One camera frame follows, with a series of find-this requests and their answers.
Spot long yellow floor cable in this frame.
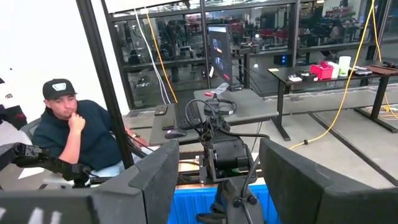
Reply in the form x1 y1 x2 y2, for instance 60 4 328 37
289 0 376 150

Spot white paper label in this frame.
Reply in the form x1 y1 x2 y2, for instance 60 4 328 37
211 82 230 95

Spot black work table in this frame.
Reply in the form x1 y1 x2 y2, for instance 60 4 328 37
267 59 398 142

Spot black computer mouse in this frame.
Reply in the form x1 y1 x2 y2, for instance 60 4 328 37
164 129 187 140

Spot yellow hanging cable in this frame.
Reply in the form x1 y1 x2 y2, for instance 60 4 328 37
144 7 178 103

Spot blue plastic bin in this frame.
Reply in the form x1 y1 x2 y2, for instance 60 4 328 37
167 183 282 224

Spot white cable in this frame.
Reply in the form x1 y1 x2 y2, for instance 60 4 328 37
133 9 172 105

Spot person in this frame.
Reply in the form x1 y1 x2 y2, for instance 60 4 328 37
32 78 150 178

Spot red box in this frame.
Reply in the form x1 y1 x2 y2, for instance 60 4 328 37
310 60 334 81

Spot black headphones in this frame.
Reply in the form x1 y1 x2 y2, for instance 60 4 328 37
203 98 237 116

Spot person's hand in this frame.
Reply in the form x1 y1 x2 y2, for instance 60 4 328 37
67 112 86 134

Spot white cylinder cup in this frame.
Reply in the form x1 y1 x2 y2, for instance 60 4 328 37
338 55 352 78

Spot black box with blue light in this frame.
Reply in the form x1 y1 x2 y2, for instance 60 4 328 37
273 53 293 67

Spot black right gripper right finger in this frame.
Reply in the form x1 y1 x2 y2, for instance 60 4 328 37
259 138 398 224

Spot black computer monitor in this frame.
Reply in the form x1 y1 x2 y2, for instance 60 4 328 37
207 24 234 86

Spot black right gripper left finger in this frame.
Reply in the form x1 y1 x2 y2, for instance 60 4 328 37
0 139 180 224

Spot grey computer desk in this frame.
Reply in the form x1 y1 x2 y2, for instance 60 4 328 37
149 88 280 146

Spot black glass wall frame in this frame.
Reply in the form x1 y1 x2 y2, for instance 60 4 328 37
101 0 398 110

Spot grey office chair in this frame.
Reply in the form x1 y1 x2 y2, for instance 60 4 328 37
20 117 43 144

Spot black aluminium frame post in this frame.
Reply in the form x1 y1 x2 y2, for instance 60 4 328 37
75 0 135 170

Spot black keyboard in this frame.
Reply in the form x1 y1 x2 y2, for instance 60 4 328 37
174 99 203 130

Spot brown flat mat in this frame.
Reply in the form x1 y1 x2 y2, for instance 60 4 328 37
366 64 398 76

